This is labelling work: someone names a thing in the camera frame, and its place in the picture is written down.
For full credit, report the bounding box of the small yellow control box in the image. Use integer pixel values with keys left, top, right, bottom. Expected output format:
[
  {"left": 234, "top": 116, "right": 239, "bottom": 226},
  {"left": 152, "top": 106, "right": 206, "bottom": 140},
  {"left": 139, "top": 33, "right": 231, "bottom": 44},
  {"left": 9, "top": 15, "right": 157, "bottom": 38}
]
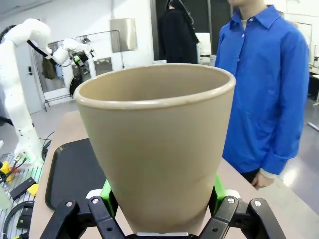
[{"left": 26, "top": 183, "right": 40, "bottom": 198}]

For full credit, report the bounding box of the black serving tray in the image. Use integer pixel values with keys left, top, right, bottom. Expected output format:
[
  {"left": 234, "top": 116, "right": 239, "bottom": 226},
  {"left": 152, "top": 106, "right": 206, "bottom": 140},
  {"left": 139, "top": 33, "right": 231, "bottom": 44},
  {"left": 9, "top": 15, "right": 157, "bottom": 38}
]
[{"left": 44, "top": 138, "right": 110, "bottom": 212}]

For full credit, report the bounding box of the person's left hand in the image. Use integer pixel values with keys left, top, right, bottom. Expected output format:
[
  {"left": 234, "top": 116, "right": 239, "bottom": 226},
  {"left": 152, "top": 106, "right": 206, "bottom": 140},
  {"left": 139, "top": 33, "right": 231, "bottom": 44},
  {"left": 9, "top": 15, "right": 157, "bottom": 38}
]
[{"left": 251, "top": 170, "right": 275, "bottom": 191}]

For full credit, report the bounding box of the black flat box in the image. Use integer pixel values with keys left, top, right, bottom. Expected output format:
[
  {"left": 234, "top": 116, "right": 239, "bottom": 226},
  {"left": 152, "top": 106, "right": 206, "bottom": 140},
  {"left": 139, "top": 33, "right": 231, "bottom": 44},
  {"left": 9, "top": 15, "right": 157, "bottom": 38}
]
[{"left": 9, "top": 177, "right": 36, "bottom": 200}]

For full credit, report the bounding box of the olive hanging jacket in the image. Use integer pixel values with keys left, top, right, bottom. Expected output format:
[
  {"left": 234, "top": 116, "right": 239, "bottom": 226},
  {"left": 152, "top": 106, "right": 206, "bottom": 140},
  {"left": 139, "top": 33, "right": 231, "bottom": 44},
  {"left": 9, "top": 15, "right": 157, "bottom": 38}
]
[{"left": 42, "top": 58, "right": 57, "bottom": 80}]

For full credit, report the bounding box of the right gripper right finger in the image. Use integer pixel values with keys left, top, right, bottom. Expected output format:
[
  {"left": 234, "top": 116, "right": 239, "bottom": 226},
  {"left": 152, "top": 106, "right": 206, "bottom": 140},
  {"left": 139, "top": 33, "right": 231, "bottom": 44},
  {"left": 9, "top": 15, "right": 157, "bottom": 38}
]
[{"left": 199, "top": 173, "right": 287, "bottom": 239}]

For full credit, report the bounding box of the person in black clothes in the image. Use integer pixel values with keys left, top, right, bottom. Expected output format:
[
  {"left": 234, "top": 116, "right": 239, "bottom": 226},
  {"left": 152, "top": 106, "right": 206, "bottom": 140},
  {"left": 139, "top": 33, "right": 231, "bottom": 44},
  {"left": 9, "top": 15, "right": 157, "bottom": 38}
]
[{"left": 158, "top": 0, "right": 200, "bottom": 64}]

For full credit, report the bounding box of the person in blue shirt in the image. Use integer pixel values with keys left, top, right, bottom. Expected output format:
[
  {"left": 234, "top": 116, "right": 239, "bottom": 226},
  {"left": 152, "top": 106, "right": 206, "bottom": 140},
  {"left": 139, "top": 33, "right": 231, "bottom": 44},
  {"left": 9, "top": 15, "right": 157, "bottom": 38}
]
[{"left": 214, "top": 0, "right": 311, "bottom": 185}]

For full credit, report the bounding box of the grey metal wall box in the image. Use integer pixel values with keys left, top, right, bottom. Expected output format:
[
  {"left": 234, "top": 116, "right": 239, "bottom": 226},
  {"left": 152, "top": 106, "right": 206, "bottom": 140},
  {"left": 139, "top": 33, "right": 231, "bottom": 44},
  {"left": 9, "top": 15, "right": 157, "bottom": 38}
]
[{"left": 109, "top": 17, "right": 138, "bottom": 53}]

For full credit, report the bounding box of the person's left forearm blue sleeve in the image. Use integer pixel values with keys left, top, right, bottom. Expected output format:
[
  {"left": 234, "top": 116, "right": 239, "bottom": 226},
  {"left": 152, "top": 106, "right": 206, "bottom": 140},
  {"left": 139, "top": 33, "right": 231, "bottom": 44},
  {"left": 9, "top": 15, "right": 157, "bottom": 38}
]
[{"left": 259, "top": 119, "right": 310, "bottom": 179}]

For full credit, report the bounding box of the yellow emergency stop box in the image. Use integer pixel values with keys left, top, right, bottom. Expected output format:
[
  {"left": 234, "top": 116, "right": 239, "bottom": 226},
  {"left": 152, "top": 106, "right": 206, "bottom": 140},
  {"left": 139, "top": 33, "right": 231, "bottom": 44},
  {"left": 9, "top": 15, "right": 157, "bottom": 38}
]
[{"left": 0, "top": 161, "right": 13, "bottom": 183}]

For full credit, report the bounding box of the brown plastic cup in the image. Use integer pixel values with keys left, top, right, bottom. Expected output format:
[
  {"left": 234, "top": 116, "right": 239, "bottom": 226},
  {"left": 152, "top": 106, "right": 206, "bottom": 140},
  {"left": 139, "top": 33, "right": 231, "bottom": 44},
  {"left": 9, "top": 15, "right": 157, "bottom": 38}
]
[{"left": 74, "top": 63, "right": 237, "bottom": 235}]

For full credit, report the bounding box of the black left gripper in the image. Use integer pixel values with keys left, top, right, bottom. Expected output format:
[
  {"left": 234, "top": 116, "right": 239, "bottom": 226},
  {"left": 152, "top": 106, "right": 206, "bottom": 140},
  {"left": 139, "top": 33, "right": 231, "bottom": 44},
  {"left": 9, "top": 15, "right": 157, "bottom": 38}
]
[{"left": 79, "top": 48, "right": 97, "bottom": 65}]

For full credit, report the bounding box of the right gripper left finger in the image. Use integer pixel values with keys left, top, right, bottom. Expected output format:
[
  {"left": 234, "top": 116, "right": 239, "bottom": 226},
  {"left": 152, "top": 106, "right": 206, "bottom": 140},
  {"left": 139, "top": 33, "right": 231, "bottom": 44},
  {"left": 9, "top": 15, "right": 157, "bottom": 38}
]
[{"left": 44, "top": 179, "right": 127, "bottom": 239}]

